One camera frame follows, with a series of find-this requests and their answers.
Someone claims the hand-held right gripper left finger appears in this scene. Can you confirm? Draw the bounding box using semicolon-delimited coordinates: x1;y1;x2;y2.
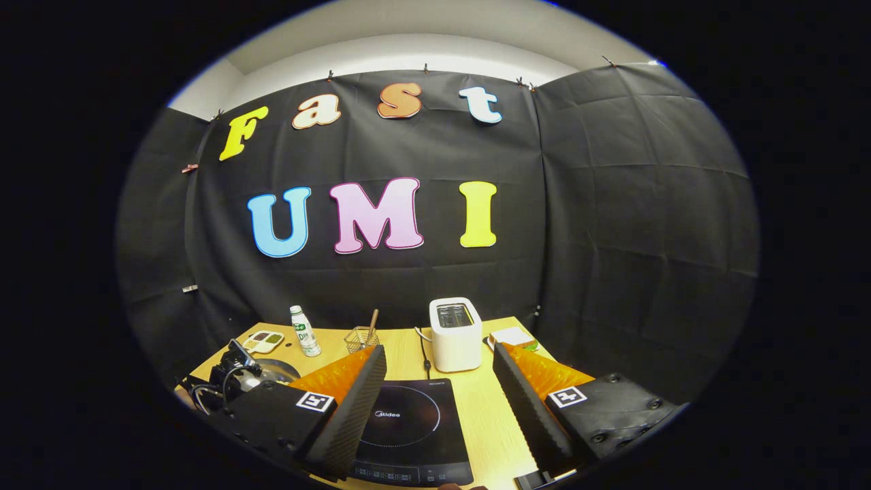
221;344;387;483

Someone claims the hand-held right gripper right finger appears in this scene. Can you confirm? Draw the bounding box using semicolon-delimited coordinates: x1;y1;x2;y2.
491;342;683;489

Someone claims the stainless steel pot black handle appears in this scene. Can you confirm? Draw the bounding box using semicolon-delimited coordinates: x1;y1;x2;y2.
253;359;301;390

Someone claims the black induction cooktop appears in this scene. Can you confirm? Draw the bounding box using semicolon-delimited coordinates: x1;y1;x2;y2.
348;378;474;487

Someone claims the white divided sauce dish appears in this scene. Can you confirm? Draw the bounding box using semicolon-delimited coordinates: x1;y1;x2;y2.
243;331;285;355

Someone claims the toy sandwich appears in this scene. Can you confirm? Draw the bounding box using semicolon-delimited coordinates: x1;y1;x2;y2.
487;326;540;353

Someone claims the white plastic bottle green label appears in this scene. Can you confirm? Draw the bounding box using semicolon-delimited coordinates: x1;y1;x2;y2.
290;305;323;358

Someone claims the white toaster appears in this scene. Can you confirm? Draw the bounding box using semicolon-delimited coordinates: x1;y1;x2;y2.
429;297;483;373

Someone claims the black backdrop cloth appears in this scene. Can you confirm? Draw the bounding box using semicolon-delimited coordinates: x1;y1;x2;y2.
116;63;761;402

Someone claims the metal wire basket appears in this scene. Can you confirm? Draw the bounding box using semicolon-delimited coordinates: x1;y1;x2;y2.
344;327;380;355

